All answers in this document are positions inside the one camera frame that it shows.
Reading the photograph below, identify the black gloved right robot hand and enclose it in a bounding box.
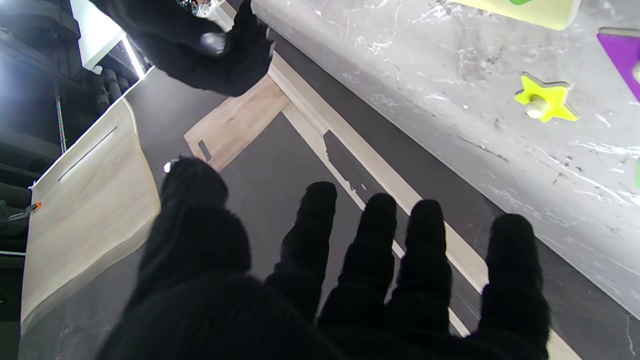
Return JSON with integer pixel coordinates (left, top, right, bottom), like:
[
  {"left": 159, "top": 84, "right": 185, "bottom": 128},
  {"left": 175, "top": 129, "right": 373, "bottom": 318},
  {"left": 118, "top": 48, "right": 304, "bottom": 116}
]
[{"left": 92, "top": 0, "right": 276, "bottom": 98}]

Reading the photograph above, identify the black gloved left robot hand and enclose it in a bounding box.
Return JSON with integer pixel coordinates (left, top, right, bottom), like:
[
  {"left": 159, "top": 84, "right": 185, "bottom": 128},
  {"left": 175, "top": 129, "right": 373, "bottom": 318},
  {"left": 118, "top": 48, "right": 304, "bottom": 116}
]
[{"left": 97, "top": 156, "right": 552, "bottom": 360}]

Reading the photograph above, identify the wooden shape puzzle board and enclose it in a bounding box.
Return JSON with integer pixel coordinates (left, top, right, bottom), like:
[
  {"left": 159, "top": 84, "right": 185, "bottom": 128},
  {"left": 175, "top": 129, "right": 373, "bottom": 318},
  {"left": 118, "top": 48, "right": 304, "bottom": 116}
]
[{"left": 450, "top": 0, "right": 583, "bottom": 31}]

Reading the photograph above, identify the yellow star puzzle piece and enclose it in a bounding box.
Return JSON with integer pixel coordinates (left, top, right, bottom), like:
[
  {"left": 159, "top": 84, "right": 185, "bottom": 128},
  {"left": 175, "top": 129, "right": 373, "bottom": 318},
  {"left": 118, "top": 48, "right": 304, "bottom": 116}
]
[{"left": 514, "top": 72, "right": 581, "bottom": 124}]

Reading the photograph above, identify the purple triangle puzzle piece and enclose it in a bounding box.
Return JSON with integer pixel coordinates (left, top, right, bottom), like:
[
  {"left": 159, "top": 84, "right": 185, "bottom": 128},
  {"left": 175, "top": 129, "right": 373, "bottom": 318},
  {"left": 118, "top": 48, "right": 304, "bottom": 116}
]
[{"left": 597, "top": 27, "right": 640, "bottom": 104}]

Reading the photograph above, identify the light wooden shelf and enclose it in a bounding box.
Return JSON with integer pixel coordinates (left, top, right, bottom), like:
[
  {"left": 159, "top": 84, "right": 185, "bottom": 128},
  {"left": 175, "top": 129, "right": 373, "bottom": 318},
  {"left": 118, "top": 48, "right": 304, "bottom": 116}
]
[{"left": 267, "top": 50, "right": 583, "bottom": 360}]

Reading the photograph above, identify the light wooden curved panel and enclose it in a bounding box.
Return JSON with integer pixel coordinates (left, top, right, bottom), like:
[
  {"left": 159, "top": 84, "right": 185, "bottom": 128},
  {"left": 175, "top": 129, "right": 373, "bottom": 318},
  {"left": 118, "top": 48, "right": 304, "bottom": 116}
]
[{"left": 20, "top": 97, "right": 162, "bottom": 333}]

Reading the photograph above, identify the orange handled clamp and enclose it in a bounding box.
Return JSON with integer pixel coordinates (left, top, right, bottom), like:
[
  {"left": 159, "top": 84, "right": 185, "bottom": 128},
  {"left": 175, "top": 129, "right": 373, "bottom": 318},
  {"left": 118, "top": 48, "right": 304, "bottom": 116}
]
[{"left": 7, "top": 201, "right": 42, "bottom": 221}]

